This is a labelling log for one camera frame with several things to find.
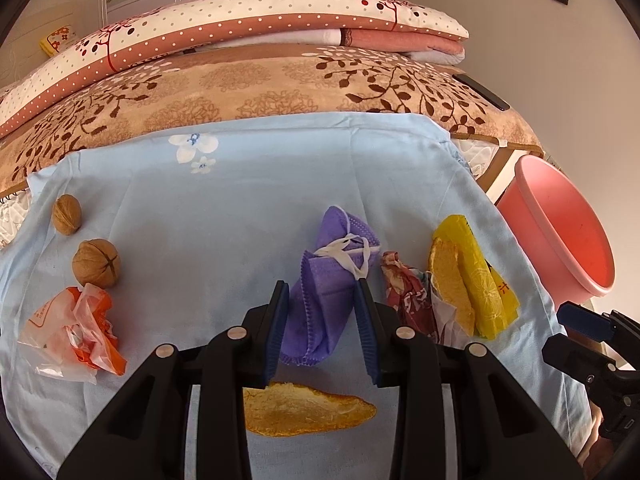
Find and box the brown walnut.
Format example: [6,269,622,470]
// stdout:
[52,195,82,236]
[72,238,122,289]

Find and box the cream wooden bed frame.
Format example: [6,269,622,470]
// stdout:
[475,147,521,206]

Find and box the small orange peel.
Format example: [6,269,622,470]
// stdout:
[428,237,476,336]

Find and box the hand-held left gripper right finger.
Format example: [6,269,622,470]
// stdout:
[355,277,586,480]

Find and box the pink folded blanket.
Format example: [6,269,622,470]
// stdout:
[340,27,466,58]

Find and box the black smartphone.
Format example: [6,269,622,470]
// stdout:
[451,73,511,112]

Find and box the white folded blanket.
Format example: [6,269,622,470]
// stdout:
[210,30,466,66]

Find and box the brown leaf-print blanket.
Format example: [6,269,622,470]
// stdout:
[0,42,546,196]

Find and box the yellow floral pillow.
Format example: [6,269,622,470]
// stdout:
[40,26,77,58]

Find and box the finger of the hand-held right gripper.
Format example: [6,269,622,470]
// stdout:
[544,332,618,386]
[556,301,613,343]

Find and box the large orange peel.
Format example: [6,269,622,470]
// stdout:
[242,381,377,437]

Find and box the red patterned wrapper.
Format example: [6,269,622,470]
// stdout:
[380,251,458,346]

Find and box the dotted tree-print quilt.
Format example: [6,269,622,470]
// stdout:
[0,0,471,138]

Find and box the purple face mask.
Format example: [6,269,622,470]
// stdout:
[279,205,383,367]

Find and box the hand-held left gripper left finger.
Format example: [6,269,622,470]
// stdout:
[57,280,291,480]

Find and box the light blue floral cloth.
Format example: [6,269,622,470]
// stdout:
[0,112,593,480]

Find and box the person's right hand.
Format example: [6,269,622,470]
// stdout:
[580,402,611,466]

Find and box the pink plastic basin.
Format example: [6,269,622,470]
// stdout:
[495,155,616,303]

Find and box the orange white plastic bag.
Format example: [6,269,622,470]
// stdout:
[17,284,128,386]

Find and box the yellow plastic wrapper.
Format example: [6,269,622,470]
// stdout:
[432,215,521,339]

